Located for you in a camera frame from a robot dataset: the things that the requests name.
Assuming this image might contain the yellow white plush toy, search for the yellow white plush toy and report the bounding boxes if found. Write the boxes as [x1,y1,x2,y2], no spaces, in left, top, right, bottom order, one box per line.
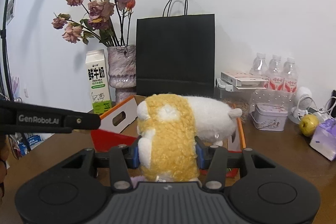
[137,94,243,182]

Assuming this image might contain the fluffy purple headband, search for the fluffy purple headband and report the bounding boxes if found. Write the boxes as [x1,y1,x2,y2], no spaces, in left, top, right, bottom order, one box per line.
[130,175,146,189]

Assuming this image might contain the red rose hair clip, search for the red rose hair clip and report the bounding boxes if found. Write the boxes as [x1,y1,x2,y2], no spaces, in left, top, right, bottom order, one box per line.
[226,168,239,178]

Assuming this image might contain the person's left hand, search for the person's left hand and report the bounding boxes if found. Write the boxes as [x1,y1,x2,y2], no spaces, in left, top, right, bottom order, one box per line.
[0,135,10,202]

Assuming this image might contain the red cardboard produce box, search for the red cardboard produce box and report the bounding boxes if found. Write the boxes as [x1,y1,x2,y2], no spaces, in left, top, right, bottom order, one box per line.
[91,96,243,152]

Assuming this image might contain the white green milk carton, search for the white green milk carton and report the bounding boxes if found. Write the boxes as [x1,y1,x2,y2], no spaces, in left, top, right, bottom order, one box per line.
[85,50,112,115]

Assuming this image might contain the clear plastic food container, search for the clear plastic food container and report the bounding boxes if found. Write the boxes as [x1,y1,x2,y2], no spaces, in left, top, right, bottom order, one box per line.
[214,78,265,123]

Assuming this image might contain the small floral tin box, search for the small floral tin box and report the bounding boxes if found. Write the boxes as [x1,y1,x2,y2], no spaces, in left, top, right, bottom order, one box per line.
[251,102,288,131]

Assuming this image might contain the flat white orange box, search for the flat white orange box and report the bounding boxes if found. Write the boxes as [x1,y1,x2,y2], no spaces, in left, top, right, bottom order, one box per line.
[221,72,269,89]

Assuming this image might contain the purple textured vase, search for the purple textured vase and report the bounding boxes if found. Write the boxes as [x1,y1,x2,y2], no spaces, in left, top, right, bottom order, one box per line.
[107,45,137,104]

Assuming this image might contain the left water bottle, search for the left water bottle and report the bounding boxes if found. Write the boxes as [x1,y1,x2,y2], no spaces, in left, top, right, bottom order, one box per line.
[249,52,268,80]

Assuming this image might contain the water bottle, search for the water bottle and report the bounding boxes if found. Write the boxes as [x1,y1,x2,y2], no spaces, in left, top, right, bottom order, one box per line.
[282,57,298,93]
[249,52,268,80]
[267,55,284,91]

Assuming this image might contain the black paper shopping bag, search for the black paper shopping bag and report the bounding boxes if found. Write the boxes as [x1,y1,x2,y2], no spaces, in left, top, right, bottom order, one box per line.
[136,0,215,97]

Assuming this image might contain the middle water bottle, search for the middle water bottle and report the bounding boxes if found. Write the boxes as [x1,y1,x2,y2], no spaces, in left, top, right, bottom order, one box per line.
[267,55,284,91]

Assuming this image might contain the yellow green apple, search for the yellow green apple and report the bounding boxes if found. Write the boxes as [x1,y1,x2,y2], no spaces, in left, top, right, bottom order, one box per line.
[299,114,319,137]

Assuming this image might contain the white round gadget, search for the white round gadget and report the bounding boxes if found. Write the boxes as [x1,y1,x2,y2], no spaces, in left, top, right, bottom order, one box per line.
[289,86,313,124]

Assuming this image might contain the right water bottle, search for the right water bottle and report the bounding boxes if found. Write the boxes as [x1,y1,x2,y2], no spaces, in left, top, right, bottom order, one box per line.
[282,57,298,93]

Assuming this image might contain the purple tissue packet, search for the purple tissue packet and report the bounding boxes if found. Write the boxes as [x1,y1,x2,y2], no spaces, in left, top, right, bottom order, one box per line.
[309,119,336,161]

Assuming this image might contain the dried pink rose bouquet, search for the dried pink rose bouquet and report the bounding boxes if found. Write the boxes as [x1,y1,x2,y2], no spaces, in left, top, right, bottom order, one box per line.
[51,0,136,48]

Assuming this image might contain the black light stand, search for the black light stand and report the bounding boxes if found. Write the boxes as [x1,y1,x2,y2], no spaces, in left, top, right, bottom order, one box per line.
[1,0,14,101]

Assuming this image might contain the cluttered wire shelf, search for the cluttered wire shelf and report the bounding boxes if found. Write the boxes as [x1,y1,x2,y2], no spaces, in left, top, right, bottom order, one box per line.
[7,134,42,160]

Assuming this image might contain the white charging cables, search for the white charging cables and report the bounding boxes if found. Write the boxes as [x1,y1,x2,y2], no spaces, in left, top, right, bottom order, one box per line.
[294,96,336,122]

